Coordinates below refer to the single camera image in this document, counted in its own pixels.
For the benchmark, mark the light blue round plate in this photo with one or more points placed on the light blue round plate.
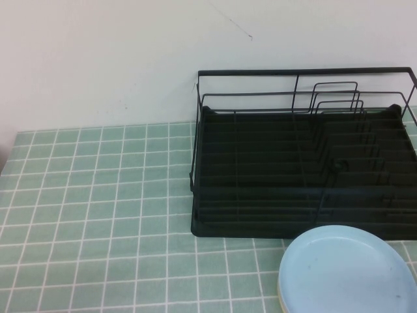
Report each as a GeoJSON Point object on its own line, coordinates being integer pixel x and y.
{"type": "Point", "coordinates": [345, 274]}

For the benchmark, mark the light green round plate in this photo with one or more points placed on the light green round plate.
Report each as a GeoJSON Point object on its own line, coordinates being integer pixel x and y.
{"type": "Point", "coordinates": [279, 287]}

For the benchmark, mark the black plastic drip tray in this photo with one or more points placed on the black plastic drip tray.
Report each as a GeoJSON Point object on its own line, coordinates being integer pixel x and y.
{"type": "Point", "coordinates": [260, 182]}

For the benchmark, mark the pale yellow round plate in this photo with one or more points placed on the pale yellow round plate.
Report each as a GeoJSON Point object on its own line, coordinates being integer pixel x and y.
{"type": "Point", "coordinates": [281, 301]}

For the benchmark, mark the green tile pattern tablecloth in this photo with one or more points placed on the green tile pattern tablecloth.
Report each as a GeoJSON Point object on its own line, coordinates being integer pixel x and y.
{"type": "Point", "coordinates": [97, 202]}

